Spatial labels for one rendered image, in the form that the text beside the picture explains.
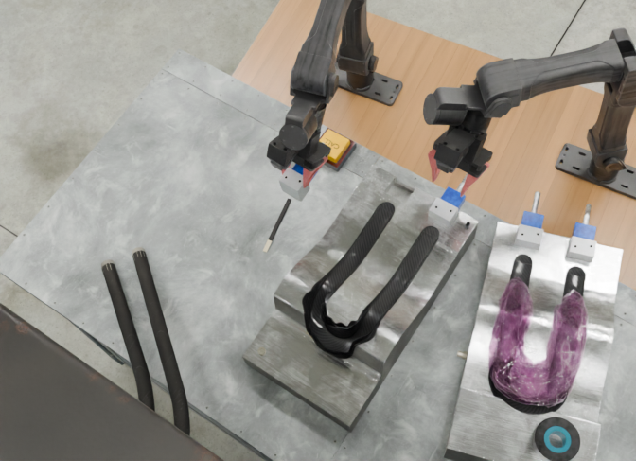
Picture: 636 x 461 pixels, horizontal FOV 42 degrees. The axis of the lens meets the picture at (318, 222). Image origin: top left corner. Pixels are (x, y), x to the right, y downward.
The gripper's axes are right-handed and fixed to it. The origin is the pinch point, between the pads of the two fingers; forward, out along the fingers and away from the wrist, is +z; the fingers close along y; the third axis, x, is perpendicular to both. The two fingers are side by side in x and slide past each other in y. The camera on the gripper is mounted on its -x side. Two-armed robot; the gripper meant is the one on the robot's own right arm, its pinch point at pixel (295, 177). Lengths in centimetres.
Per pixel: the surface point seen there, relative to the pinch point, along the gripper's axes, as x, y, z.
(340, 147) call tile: 19.7, 0.0, 3.0
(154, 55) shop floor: 90, -110, 63
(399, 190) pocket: 15.1, 18.0, 2.2
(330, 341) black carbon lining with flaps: -18.0, 23.9, 17.7
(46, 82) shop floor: 63, -138, 77
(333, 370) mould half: -21.6, 27.4, 20.6
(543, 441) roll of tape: -19, 68, 9
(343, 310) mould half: -16.2, 23.8, 9.6
